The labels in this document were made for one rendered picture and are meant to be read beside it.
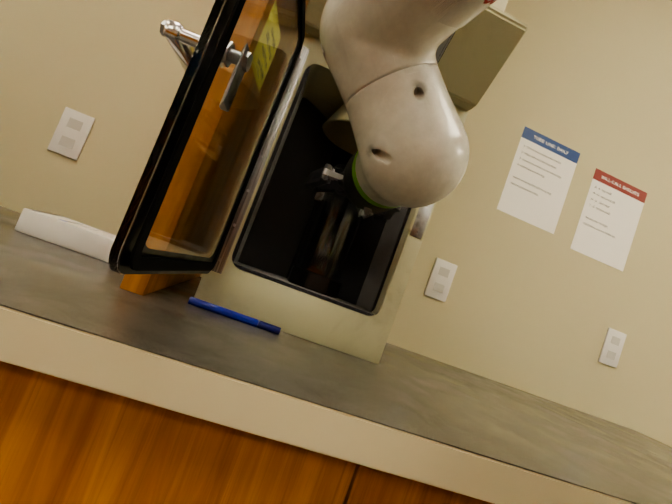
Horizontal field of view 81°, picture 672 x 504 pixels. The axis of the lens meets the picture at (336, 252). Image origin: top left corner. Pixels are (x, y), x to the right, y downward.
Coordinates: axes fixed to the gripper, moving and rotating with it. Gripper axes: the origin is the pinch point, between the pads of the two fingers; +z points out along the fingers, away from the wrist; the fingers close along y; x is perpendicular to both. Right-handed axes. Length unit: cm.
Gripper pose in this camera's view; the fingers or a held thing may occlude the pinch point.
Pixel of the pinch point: (344, 200)
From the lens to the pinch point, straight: 75.4
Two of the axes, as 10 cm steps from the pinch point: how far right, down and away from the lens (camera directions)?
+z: -1.9, 0.1, 9.8
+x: -3.5, 9.3, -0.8
